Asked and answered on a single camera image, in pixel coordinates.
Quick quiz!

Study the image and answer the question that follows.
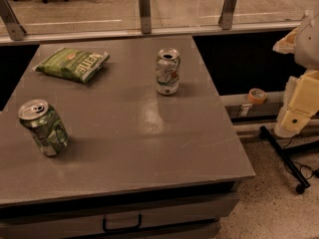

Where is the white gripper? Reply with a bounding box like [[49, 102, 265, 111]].
[[274, 70, 319, 138]]

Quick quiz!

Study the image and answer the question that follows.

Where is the green Kettle chips bag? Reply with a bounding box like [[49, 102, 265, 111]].
[[33, 48, 110, 84]]

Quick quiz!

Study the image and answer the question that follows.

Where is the right metal bracket post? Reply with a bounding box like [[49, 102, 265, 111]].
[[218, 0, 237, 30]]

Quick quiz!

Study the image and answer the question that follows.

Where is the black wheeled stand base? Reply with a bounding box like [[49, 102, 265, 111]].
[[259, 125, 319, 194]]

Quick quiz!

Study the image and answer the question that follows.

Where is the left metal bracket post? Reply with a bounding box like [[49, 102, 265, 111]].
[[0, 0, 26, 41]]

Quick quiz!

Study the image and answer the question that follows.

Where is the metal bracket post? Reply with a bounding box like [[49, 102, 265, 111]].
[[218, 0, 237, 30], [0, 0, 26, 41], [139, 0, 152, 34]]

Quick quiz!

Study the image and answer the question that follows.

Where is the green soda can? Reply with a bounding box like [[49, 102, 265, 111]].
[[18, 100, 69, 157]]

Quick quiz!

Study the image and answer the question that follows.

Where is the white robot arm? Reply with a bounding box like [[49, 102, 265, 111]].
[[273, 5, 319, 138]]

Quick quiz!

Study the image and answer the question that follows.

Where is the grey metal rail ledge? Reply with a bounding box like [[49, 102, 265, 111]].
[[221, 92, 283, 120]]

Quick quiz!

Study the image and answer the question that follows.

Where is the grey table drawer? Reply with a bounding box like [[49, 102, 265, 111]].
[[0, 192, 239, 239]]

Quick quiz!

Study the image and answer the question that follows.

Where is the black drawer handle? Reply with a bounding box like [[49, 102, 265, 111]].
[[102, 214, 143, 234]]

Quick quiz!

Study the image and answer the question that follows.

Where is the white 7up soda can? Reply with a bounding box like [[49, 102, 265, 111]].
[[156, 48, 180, 96]]

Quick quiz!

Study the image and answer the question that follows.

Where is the orange tape roll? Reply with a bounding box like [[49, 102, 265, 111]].
[[248, 88, 267, 105]]

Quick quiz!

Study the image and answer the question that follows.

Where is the middle metal bracket post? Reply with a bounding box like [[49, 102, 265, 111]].
[[139, 0, 152, 34]]

